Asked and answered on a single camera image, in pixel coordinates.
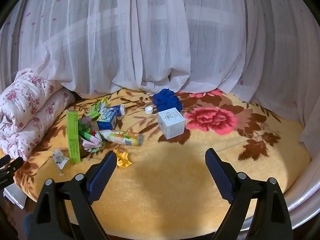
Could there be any white paper scrap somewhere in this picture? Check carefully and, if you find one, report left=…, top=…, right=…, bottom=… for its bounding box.
left=53, top=149, right=69, bottom=176

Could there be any long green box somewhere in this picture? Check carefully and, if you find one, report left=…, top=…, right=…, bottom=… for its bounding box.
left=66, top=111, right=81, bottom=164

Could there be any pink green bag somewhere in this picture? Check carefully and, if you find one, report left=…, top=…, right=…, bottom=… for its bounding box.
left=78, top=115, right=105, bottom=153

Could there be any yellow plastic scrap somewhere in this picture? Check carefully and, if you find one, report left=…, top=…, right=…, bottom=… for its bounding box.
left=113, top=149, right=132, bottom=168

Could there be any green snack wrapper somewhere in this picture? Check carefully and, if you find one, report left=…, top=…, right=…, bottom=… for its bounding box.
left=87, top=98, right=108, bottom=119

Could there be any blue snack box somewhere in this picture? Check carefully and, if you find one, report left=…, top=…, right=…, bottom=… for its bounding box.
left=97, top=108, right=118, bottom=130

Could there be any orange drink bottle wrapper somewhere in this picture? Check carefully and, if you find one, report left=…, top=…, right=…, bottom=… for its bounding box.
left=99, top=129, right=143, bottom=146

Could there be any blue white medicine box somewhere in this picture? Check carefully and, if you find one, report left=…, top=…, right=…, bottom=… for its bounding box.
left=110, top=104, right=126, bottom=116

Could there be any white cube box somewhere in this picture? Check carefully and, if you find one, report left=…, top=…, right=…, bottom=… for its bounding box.
left=158, top=108, right=185, bottom=140

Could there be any white bottle cap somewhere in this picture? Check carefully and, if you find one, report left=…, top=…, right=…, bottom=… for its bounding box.
left=145, top=106, right=153, bottom=114

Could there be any blue cloth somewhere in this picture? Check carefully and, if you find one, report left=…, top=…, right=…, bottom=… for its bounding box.
left=152, top=89, right=183, bottom=112

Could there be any folded pink floral quilt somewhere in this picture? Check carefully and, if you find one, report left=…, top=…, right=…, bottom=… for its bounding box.
left=1, top=72, right=75, bottom=161

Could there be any yellow floral plush blanket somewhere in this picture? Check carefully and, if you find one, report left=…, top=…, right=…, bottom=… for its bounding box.
left=15, top=89, right=310, bottom=239

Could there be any white sheer floral curtain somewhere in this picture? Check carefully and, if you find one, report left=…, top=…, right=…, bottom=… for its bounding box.
left=1, top=0, right=319, bottom=156

